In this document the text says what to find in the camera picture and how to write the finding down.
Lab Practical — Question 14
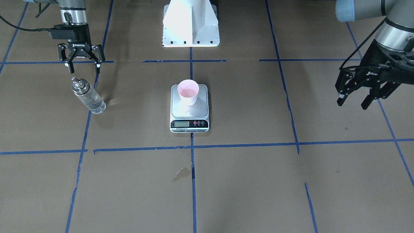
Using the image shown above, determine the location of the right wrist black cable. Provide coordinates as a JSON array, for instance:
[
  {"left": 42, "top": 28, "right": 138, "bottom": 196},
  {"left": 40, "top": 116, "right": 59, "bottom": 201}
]
[{"left": 0, "top": 14, "right": 51, "bottom": 32}]

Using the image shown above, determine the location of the glass sauce bottle steel cap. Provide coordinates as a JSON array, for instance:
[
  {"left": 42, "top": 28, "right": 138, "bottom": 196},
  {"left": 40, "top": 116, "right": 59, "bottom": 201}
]
[{"left": 71, "top": 76, "right": 106, "bottom": 114}]

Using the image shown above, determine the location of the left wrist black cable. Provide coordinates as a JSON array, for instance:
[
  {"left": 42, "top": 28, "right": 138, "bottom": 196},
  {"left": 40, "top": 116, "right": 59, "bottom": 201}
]
[{"left": 338, "top": 18, "right": 387, "bottom": 72}]

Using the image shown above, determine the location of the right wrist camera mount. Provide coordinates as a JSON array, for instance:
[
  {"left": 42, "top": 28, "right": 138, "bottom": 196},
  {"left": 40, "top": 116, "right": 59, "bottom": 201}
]
[{"left": 49, "top": 24, "right": 91, "bottom": 41}]

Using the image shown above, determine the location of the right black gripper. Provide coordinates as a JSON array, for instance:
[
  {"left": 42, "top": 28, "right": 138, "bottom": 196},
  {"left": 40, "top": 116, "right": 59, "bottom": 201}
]
[{"left": 58, "top": 32, "right": 105, "bottom": 75}]

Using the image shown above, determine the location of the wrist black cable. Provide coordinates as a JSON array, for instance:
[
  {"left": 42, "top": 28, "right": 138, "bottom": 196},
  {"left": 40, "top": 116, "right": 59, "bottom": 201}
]
[
  {"left": 338, "top": 18, "right": 387, "bottom": 72},
  {"left": 0, "top": 14, "right": 51, "bottom": 32}
]

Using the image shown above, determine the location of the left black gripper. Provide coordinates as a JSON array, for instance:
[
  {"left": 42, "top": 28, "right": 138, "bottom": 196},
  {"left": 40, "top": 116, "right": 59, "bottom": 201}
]
[{"left": 335, "top": 39, "right": 413, "bottom": 110}]

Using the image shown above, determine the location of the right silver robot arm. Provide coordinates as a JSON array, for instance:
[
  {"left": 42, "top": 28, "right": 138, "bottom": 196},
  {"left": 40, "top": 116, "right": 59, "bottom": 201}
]
[{"left": 20, "top": 0, "right": 105, "bottom": 74}]

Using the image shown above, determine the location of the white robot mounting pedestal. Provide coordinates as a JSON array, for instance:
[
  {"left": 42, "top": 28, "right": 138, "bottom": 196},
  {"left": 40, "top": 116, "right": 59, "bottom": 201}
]
[{"left": 162, "top": 0, "right": 220, "bottom": 48}]

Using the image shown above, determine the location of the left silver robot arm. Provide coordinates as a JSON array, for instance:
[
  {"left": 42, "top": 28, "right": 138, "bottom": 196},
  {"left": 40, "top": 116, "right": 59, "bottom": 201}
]
[{"left": 335, "top": 0, "right": 414, "bottom": 110}]

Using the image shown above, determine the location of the white digital kitchen scale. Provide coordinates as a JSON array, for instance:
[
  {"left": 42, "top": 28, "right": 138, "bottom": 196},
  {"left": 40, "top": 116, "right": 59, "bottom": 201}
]
[{"left": 169, "top": 84, "right": 210, "bottom": 133}]

